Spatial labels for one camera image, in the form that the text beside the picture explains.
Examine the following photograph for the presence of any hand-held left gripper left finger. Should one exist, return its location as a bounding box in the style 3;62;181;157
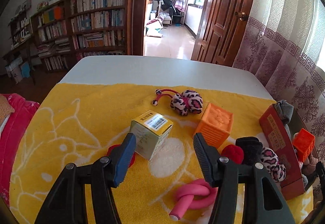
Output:
34;133;137;224

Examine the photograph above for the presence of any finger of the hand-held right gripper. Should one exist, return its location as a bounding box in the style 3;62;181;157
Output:
305;163;325;190

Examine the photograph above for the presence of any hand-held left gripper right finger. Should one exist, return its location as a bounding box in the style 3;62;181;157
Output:
193;133;296;224

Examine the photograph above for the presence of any red-orange embossed toy cube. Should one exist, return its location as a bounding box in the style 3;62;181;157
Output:
292;128;316;162

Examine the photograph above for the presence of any small yellow-green cardboard box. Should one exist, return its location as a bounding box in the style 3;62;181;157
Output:
129;110;174;161

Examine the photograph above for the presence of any black sock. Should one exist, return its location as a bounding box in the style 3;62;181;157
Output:
235;136;264;166

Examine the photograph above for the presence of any red gift box container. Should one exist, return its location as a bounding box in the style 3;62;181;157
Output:
259;103;314;200

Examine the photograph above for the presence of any leopard plush hair tie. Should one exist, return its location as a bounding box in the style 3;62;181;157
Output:
152;89;204;116

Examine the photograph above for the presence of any grey ribbed sock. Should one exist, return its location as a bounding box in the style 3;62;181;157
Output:
275;100;295;135

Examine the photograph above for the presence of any pink cloth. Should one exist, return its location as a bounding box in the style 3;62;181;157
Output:
302;157;318;175

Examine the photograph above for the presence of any red pompom ball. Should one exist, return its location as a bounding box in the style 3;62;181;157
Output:
221;144;245;165
106;144;135;167

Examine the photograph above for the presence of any light orange embossed toy cube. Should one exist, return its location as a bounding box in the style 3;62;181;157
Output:
197;103;234;149

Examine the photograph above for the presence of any pink knotted foam curler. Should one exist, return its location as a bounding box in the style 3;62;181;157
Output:
169;179;219;221

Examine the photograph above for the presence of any leopard plush scrunchie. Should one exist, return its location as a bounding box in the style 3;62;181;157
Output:
260;147;287;182

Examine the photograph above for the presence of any yellow white patterned towel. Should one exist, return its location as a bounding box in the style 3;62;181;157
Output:
9;83;314;224

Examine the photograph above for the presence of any red blanket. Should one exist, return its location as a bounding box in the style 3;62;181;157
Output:
0;93;41;209

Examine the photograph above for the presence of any purple patterned lace curtain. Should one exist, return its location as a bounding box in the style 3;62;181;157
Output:
232;0;325;189

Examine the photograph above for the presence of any orange checked pillow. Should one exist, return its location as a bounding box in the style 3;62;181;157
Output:
0;94;16;123

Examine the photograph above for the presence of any white green floor cushion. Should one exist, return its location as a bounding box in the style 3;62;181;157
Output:
146;25;163;38

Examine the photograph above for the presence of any blue storage box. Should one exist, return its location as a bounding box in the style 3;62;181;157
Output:
20;62;31;78

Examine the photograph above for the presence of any brown wooden bookshelf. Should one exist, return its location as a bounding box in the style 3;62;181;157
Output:
30;0;135;72

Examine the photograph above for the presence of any white storage box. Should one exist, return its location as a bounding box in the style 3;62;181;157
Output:
5;56;24;82

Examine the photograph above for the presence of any brown wooden door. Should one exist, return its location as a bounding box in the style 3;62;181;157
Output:
191;0;259;67

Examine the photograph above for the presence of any pile of black clothes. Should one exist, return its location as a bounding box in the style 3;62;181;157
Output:
161;0;178;15

